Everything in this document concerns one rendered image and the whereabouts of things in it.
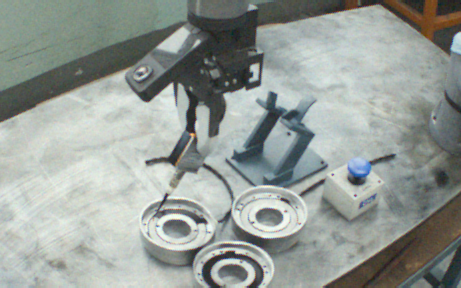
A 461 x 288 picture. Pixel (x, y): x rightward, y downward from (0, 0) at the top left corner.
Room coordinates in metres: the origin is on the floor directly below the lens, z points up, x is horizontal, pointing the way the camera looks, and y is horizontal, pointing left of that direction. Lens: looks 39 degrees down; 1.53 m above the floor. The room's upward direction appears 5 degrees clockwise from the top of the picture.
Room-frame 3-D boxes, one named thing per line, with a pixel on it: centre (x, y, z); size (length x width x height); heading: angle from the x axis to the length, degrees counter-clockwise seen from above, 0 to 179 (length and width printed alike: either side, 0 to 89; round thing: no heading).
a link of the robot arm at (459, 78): (1.01, -0.46, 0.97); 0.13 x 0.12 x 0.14; 13
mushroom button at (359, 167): (0.81, -0.19, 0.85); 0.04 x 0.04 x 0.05
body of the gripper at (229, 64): (0.76, 0.02, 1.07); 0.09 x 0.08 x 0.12; 130
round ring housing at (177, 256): (0.69, 0.06, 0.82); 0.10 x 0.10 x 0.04
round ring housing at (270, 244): (0.73, -0.06, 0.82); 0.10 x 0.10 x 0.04
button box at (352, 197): (0.81, -0.20, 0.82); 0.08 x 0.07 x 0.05; 128
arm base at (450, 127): (1.01, -0.46, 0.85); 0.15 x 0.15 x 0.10
